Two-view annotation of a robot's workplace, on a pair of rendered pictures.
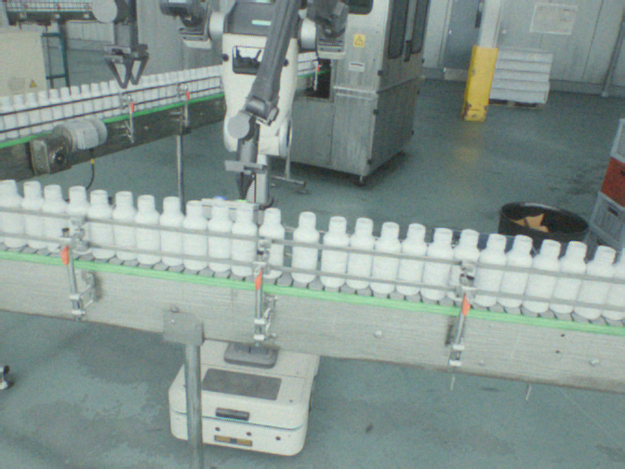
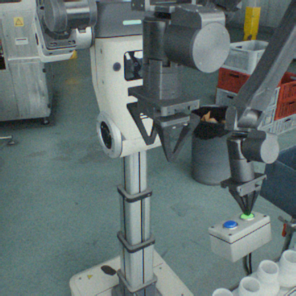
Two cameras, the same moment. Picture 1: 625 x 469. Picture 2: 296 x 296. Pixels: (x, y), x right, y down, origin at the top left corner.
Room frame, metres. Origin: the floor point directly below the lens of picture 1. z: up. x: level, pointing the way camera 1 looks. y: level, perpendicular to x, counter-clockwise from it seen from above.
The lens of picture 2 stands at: (0.97, 0.76, 1.63)
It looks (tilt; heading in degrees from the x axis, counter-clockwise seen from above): 28 degrees down; 323
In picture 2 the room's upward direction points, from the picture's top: straight up
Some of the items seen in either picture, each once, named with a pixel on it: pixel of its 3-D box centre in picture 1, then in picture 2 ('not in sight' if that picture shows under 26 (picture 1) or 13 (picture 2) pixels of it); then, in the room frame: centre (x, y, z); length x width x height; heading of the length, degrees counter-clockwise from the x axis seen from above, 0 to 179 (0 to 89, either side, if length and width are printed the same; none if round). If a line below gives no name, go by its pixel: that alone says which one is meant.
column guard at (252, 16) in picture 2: not in sight; (251, 24); (7.37, -8.22, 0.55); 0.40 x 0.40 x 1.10; 85
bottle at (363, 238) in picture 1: (361, 253); not in sight; (1.11, -0.11, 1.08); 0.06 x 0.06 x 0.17
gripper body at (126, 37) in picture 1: (126, 36); (162, 80); (1.31, 0.48, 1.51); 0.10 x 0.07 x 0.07; 175
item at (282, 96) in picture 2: not in sight; (280, 85); (2.91, -2.73, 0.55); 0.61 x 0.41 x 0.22; 87
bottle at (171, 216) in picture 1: (173, 231); (260, 294); (1.15, 0.34, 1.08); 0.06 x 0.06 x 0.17
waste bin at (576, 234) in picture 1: (529, 269); (213, 146); (2.61, -1.21, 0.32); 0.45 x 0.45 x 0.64
